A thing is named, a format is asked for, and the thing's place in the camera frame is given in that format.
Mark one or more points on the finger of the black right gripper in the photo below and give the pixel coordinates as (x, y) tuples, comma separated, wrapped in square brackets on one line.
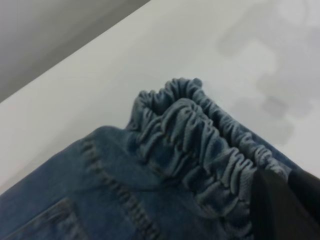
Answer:
[(275, 217), (307, 192)]

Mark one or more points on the blue denim kids pants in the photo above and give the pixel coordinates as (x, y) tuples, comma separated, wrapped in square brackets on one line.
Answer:
[(125, 195)]

